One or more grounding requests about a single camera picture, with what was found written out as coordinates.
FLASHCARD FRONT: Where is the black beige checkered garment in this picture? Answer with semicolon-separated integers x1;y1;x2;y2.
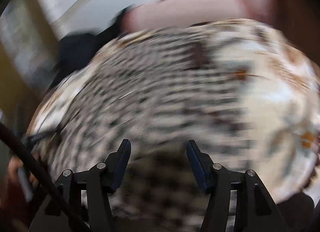
48;29;254;231

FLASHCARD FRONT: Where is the pink bolster pillow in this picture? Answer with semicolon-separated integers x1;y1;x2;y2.
121;0;276;33

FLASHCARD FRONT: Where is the black cable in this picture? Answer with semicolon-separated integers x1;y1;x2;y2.
0;122;66;213

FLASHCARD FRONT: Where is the leaf patterned cream blanket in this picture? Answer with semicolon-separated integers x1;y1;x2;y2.
27;19;319;203

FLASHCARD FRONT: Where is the black clothing pile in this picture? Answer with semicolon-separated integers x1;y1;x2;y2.
49;7;129;89

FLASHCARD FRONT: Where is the person's left hand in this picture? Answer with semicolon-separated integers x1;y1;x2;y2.
7;156;23;192

